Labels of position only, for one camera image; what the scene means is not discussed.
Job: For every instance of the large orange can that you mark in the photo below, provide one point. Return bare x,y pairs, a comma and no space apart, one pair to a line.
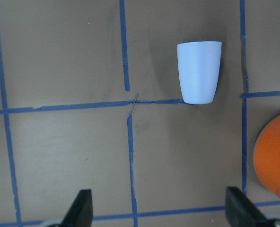
267,156

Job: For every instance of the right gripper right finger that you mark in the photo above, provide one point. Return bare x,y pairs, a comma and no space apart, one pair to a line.
241,212

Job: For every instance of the light blue plastic cup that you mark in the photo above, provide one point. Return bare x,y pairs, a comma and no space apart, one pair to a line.
198,69

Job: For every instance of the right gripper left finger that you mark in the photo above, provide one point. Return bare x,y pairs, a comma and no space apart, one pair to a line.
80,213

